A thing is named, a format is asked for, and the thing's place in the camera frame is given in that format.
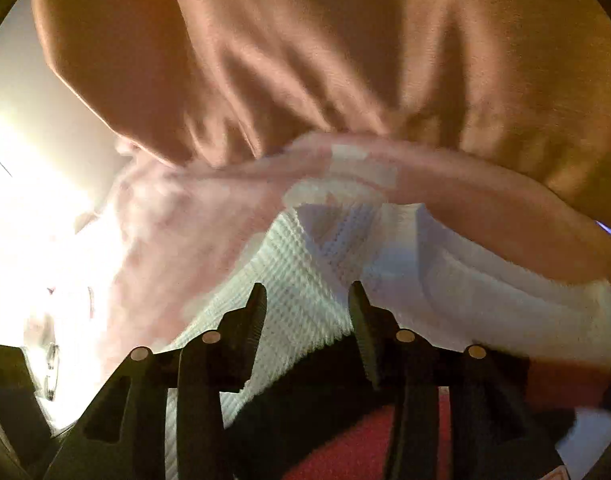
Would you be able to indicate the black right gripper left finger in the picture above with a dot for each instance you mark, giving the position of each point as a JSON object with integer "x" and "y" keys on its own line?
{"x": 121, "y": 433}

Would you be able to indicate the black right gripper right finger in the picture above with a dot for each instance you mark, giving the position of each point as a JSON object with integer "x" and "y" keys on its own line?
{"x": 455, "y": 415}

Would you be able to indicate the white red black knit sweater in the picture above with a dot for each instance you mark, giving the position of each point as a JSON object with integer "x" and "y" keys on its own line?
{"x": 308, "y": 410}

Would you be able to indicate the black eyeglasses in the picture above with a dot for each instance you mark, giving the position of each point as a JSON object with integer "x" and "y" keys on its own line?
{"x": 51, "y": 375}

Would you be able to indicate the pink blanket with white bows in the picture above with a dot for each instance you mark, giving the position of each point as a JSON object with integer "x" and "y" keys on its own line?
{"x": 169, "y": 240}

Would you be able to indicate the orange satin curtain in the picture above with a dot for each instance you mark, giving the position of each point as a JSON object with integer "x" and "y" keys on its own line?
{"x": 525, "y": 84}

